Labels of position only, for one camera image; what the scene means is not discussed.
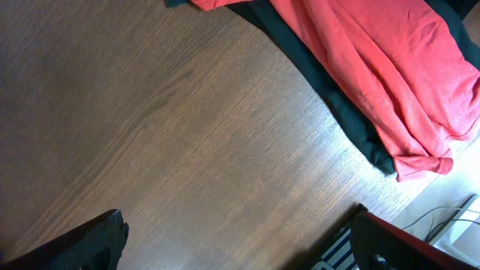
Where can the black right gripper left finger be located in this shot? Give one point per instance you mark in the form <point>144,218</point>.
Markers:
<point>96,244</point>

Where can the black garment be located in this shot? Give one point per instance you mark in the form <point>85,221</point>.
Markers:
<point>357,127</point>

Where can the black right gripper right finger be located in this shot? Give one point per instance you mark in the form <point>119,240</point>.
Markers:
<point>377,244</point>

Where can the red t-shirt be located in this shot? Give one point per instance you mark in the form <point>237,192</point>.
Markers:
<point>398,62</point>

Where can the white box with cables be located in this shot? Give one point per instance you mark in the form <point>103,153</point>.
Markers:
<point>458,235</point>

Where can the striped blue white cloth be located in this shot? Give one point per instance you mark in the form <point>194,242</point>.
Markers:
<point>338,256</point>

